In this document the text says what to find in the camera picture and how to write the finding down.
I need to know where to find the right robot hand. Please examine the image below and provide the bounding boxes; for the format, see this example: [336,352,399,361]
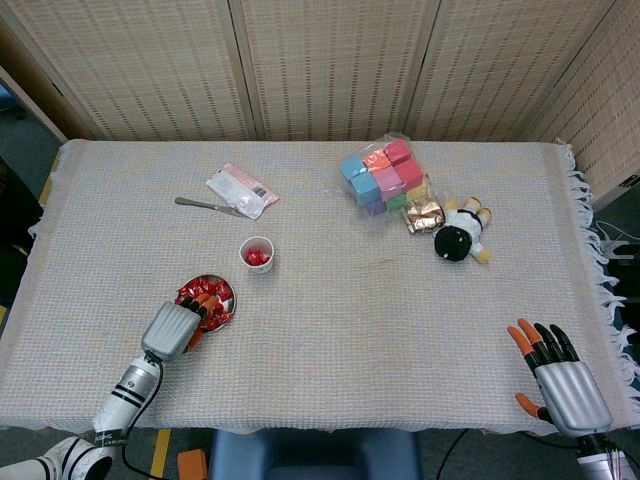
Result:
[506,317,614,438]

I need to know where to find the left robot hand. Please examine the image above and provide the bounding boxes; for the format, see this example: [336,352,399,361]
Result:
[141,293,222,360]

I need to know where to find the round metal plate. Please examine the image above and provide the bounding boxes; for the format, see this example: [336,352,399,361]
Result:
[177,275,238,333]

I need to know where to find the white paper cup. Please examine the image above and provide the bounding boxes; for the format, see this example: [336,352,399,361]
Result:
[238,235,277,275]

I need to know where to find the metal butter knife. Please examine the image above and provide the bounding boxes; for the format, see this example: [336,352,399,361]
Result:
[174,197,250,219]

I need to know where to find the orange box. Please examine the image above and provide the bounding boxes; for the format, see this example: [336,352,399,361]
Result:
[177,448,209,480]

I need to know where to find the white pink tissue packet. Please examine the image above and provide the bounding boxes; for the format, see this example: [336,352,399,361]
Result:
[204,163,280,221]

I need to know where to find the beige waffle tablecloth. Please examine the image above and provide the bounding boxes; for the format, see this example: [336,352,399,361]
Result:
[0,138,640,437]

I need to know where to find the person in dark clothes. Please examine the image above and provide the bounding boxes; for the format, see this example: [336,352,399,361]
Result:
[0,154,44,309]

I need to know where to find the blue chair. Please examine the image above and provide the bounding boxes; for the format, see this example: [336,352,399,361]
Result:
[208,428,424,480]

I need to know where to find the black headed plush doll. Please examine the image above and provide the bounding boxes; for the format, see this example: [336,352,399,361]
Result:
[432,196,494,265]

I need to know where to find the clear plastic bag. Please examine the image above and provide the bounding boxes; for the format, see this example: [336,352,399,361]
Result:
[332,131,449,226]

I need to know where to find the gold foil packet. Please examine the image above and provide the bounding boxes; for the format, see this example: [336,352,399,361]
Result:
[402,197,447,236]

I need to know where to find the light blue foam block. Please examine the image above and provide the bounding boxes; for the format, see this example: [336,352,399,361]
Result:
[339,153,369,182]
[349,171,381,207]

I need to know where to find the pink foam block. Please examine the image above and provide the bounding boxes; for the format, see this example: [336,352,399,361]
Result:
[374,167,404,197]

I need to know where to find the woven folding screen panel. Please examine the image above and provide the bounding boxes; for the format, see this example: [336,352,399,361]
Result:
[524,0,640,201]
[402,0,624,142]
[0,0,259,142]
[0,19,69,144]
[228,0,444,142]

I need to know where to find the orange foam block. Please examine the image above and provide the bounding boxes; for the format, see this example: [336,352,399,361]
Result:
[362,149,394,171]

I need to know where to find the red foam block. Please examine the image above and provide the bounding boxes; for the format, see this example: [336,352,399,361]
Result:
[394,158,425,190]
[383,139,414,165]

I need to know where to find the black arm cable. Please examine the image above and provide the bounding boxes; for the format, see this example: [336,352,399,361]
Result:
[119,357,166,480]

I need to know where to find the black floor cable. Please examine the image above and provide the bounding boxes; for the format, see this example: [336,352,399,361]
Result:
[435,428,471,480]

